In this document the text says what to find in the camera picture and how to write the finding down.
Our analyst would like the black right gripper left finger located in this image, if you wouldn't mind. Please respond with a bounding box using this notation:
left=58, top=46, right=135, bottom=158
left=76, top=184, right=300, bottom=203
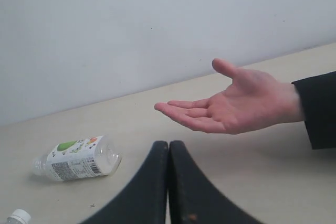
left=83, top=141, right=168, bottom=224

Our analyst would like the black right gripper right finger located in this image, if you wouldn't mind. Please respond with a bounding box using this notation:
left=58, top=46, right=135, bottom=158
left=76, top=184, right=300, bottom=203
left=167, top=141, right=261, bottom=224

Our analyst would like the tall clear bottle white label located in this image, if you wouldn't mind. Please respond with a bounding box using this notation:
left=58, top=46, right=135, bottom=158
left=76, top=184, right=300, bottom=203
left=4, top=209, right=31, bottom=224

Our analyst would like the black sleeved forearm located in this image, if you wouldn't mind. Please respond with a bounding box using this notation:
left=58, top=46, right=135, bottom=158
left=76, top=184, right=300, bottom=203
left=292, top=72, right=335, bottom=150

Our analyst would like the square bottle white fruit label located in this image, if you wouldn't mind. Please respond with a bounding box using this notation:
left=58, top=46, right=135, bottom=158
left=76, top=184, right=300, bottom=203
left=32, top=135, right=122, bottom=182

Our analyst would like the person's open bare hand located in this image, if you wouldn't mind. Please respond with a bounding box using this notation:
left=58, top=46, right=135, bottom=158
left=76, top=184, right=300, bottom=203
left=154, top=58, right=305, bottom=134

